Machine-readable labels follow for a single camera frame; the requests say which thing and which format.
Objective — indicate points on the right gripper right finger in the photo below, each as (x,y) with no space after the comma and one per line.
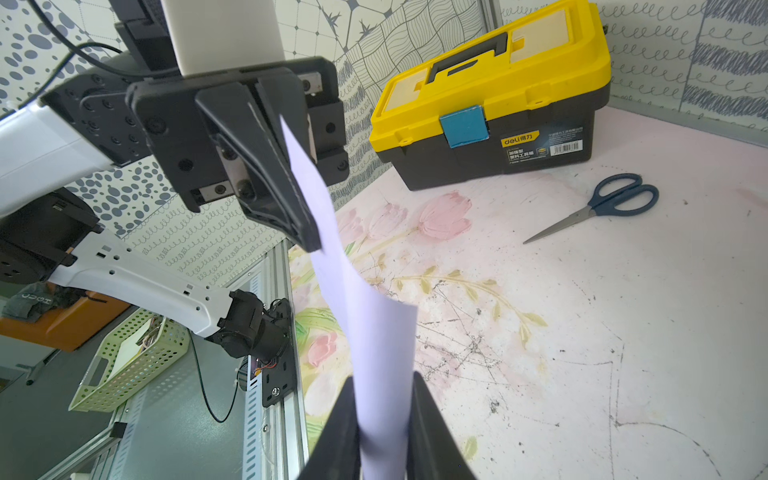
(432,451)

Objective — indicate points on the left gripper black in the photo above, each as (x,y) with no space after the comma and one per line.
(221,135)

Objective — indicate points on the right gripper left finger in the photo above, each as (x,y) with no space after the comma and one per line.
(336,455)

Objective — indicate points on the purple square paper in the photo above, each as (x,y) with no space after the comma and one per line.
(380,332)

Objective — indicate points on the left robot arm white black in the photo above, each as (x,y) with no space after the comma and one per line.
(50,234)

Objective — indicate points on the green plastic basket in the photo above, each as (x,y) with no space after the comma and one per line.
(140,348)

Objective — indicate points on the yellow black toolbox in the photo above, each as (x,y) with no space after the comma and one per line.
(521,98)

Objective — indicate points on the orange box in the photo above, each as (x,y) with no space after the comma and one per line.
(67,329)

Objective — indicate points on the aluminium mounting rail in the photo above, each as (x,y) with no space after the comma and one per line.
(275,444)

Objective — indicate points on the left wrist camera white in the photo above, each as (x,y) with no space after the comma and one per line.
(211,36)

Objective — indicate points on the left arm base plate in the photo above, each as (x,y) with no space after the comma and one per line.
(275,353)

